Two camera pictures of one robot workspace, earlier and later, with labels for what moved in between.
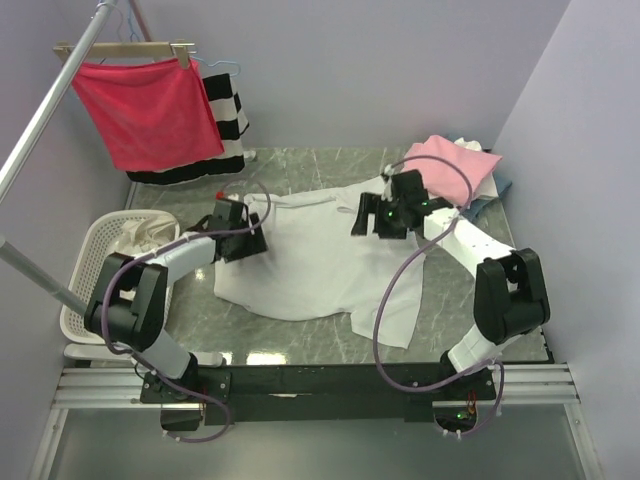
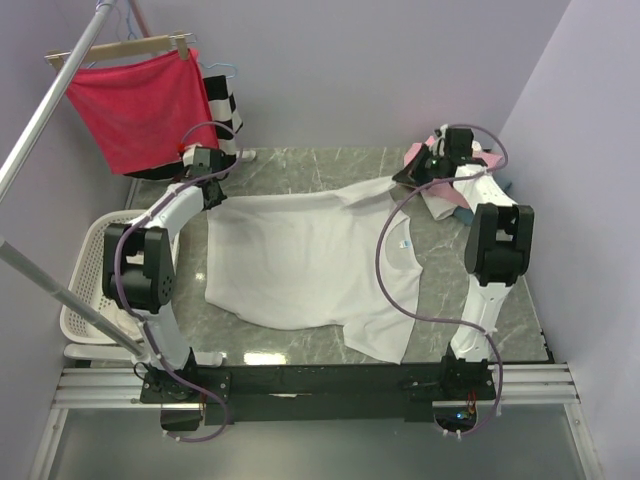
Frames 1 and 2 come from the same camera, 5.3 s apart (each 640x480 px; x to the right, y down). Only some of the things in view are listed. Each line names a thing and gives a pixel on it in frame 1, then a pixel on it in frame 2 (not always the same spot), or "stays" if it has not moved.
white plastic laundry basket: x=100 y=237 stays
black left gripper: x=255 y=244 to x=220 y=198
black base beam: x=306 y=393 stays
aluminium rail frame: x=536 y=385 stays
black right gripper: x=371 y=204 to x=412 y=174
